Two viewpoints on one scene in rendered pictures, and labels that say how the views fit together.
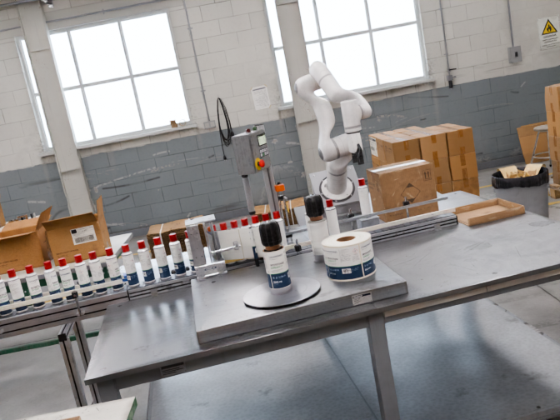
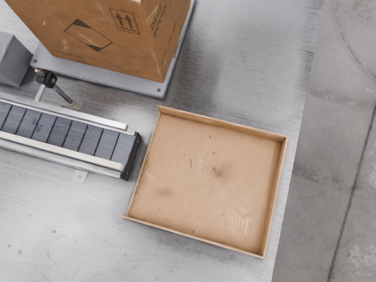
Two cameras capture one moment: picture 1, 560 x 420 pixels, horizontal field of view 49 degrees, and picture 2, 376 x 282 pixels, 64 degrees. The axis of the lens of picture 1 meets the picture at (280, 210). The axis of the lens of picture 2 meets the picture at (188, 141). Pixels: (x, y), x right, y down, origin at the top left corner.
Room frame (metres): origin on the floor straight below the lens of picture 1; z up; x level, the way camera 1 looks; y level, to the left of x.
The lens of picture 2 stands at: (2.97, -1.07, 1.50)
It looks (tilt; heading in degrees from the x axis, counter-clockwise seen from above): 73 degrees down; 34
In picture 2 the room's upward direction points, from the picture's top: 11 degrees counter-clockwise
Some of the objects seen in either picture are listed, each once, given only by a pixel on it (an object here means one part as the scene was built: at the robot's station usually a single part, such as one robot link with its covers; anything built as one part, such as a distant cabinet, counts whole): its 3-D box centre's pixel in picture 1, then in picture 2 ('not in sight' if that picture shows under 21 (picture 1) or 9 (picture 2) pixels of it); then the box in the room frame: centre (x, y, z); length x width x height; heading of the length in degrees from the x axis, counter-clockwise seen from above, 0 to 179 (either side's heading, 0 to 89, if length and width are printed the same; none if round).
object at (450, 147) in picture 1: (422, 172); not in sight; (6.65, -1.60, 0.45); 1.20 x 0.84 x 0.89; 2
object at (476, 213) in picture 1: (483, 211); (206, 177); (3.07, -1.03, 0.85); 0.30 x 0.26 x 0.04; 98
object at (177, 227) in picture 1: (178, 237); not in sight; (6.98, 1.21, 0.16); 0.65 x 0.54 x 0.32; 95
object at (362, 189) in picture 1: (364, 197); not in sight; (3.15, -0.44, 1.02); 0.05 x 0.05 x 0.20
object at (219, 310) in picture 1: (287, 285); not in sight; (2.48, 0.03, 0.86); 0.80 x 0.67 x 0.05; 98
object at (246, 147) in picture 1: (252, 152); not in sight; (3.01, 0.08, 1.38); 0.17 x 0.10 x 0.19; 153
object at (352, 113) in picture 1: (351, 112); not in sight; (3.15, -0.44, 1.47); 0.09 x 0.08 x 0.13; 112
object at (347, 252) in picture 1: (348, 255); not in sight; (2.42, -0.24, 0.95); 0.20 x 0.20 x 0.14
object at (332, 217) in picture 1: (332, 219); not in sight; (2.97, -0.24, 0.98); 0.05 x 0.05 x 0.20
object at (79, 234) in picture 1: (77, 229); not in sight; (4.17, 1.37, 0.97); 0.51 x 0.39 x 0.37; 6
